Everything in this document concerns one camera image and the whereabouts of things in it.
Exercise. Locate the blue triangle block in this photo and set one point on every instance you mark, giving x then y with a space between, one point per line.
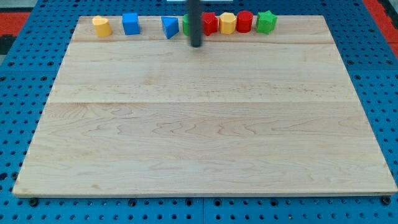
170 26

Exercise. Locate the blue cube block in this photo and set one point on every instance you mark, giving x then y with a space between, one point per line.
130 23

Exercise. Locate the wooden board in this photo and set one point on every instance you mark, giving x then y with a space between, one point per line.
244 115

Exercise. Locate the red star block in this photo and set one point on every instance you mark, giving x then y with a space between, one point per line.
209 23

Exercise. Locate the green block behind rod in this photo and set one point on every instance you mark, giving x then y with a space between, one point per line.
186 24

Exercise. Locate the yellow hexagon block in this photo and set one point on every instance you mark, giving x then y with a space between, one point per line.
227 23

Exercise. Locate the red cylinder block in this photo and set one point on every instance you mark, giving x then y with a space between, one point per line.
244 21

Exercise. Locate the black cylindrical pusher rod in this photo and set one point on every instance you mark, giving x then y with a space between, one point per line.
195 26

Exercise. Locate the green star block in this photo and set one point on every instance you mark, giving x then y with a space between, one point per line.
266 22

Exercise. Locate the yellow heart block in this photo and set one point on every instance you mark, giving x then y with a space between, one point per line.
102 26

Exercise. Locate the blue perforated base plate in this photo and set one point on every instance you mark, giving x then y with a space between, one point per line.
28 72

